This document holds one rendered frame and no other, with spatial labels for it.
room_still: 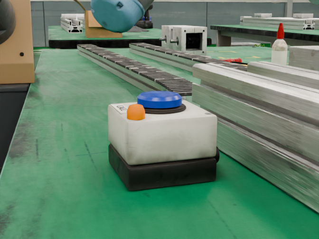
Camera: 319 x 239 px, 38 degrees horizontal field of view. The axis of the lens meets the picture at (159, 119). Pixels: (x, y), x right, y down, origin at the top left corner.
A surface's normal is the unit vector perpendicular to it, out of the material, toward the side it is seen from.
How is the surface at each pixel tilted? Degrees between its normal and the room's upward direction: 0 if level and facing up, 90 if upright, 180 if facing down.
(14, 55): 47
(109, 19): 126
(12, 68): 90
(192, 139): 90
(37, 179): 0
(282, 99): 90
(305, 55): 90
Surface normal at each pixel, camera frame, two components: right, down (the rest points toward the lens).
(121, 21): -0.46, 0.72
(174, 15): 0.22, 0.22
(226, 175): 0.00, -0.97
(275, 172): -0.95, 0.07
